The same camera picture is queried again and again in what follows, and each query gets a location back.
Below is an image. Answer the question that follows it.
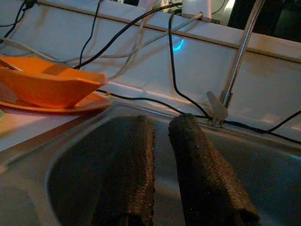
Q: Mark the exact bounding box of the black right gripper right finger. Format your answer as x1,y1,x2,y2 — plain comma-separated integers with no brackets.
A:
168,113,261,226

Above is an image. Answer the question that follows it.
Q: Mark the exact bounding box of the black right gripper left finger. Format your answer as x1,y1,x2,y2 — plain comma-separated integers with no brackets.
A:
90,114,156,226

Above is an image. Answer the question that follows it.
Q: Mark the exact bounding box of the stainless steel sink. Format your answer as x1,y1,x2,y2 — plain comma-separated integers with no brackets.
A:
0,98,301,226

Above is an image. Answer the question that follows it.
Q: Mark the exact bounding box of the orange plate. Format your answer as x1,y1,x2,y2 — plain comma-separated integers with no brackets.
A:
0,91,111,115

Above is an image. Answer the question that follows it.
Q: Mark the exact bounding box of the orange square bowl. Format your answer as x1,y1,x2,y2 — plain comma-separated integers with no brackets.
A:
0,55,109,109

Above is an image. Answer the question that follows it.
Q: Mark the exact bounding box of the chrome sink faucet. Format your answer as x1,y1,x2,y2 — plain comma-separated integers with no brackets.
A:
206,0,266,128

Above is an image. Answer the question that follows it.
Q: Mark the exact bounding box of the long black power cable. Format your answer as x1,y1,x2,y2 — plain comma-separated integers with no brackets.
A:
97,89,301,144

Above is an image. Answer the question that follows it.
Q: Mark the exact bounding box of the thin black cable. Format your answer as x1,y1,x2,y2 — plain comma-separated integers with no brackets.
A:
79,0,104,70

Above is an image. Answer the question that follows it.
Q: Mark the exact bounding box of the white cable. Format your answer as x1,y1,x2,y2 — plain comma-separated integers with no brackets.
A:
109,13,204,80

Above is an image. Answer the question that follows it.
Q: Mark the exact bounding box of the twisted black cable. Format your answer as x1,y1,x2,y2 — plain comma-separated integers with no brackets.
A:
0,0,36,44

